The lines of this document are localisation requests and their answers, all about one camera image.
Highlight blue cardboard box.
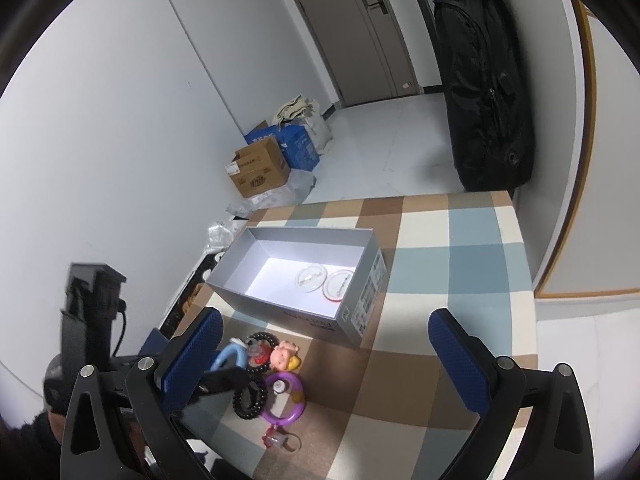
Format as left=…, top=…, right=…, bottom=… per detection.
left=244, top=120, right=321, bottom=172

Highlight black bead bracelet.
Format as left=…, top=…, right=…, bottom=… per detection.
left=233, top=374, right=269, bottom=420
left=247, top=331, right=277, bottom=373

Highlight crumpled clear plastic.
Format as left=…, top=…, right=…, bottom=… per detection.
left=206, top=217, right=248, bottom=253

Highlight beige cloth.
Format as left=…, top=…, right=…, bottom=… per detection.
left=272, top=95, right=321, bottom=128

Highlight white red-rimmed round badge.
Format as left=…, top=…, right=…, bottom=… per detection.
left=322, top=268, right=357, bottom=301

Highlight doll head charm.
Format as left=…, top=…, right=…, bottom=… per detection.
left=270, top=340, right=301, bottom=372

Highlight dark printed box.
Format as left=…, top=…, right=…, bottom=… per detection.
left=165, top=252, right=221, bottom=336

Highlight dark blue packet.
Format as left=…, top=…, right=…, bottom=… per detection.
left=140, top=327, right=168, bottom=358

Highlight person's left forearm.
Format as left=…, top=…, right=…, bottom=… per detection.
left=0, top=410, right=63, bottom=480

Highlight wooden-framed white board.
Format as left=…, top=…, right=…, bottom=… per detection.
left=532, top=0, right=640, bottom=298

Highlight person's left hand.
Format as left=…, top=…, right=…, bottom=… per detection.
left=46, top=408, right=70, bottom=447

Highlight black metal stand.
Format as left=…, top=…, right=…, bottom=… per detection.
left=390, top=0, right=442, bottom=95

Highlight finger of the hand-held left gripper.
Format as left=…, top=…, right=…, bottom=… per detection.
left=189, top=367, right=252, bottom=406

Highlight blue plastic ring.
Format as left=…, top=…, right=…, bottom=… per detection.
left=209, top=342, right=249, bottom=376

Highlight clear plastic wrap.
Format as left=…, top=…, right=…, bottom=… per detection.
left=226, top=169, right=318, bottom=217

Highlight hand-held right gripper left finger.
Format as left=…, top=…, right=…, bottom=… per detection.
left=60, top=305, right=224, bottom=480

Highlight grey door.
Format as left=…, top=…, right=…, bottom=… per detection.
left=272, top=0, right=421, bottom=108

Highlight large black bag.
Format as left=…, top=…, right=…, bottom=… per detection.
left=432, top=0, right=536, bottom=193

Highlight purple plastic ring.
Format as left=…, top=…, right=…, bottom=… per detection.
left=260, top=371, right=307, bottom=427

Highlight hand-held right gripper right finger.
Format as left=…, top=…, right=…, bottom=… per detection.
left=427, top=307, right=596, bottom=480

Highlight brown cardboard box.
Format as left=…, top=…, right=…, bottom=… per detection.
left=227, top=138, right=292, bottom=199

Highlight clear round badge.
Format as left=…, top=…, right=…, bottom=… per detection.
left=295, top=266, right=328, bottom=292

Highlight clear red pacifier charm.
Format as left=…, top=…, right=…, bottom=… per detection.
left=260, top=425, right=303, bottom=452

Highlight grey cardboard box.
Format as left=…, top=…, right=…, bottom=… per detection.
left=205, top=226, right=387, bottom=351

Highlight checked tablecloth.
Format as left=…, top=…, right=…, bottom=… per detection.
left=160, top=192, right=540, bottom=480

